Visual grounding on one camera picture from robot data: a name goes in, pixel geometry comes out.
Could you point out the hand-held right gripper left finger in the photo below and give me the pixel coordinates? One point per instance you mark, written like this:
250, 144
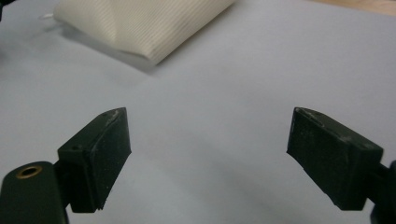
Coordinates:
93, 161

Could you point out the white mesh laundry bag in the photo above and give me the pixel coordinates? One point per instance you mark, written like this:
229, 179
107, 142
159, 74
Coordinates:
140, 28

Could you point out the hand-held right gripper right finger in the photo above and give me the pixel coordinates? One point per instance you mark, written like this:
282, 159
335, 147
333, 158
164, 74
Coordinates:
330, 158

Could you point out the light blue table mat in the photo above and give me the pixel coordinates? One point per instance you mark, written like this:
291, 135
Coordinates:
202, 93

